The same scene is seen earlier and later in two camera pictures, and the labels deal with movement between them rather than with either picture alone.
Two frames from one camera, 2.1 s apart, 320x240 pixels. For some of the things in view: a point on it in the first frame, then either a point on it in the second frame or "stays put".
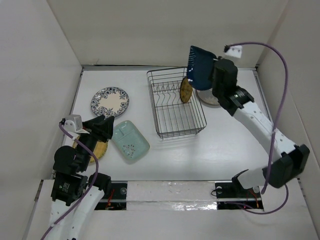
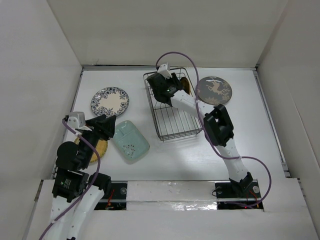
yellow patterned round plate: [186, 90] stays put
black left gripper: [100, 126] stays put
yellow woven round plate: [100, 148] stays put
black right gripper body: [215, 89] to [174, 80]
